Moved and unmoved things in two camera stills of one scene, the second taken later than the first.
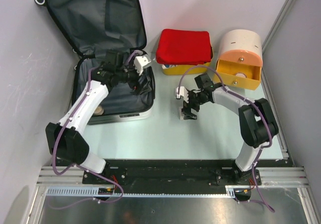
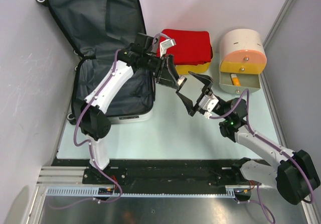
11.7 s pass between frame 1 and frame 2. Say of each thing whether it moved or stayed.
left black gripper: moved
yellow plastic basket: stayed
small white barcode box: moved
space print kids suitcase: stayed
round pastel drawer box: stayed
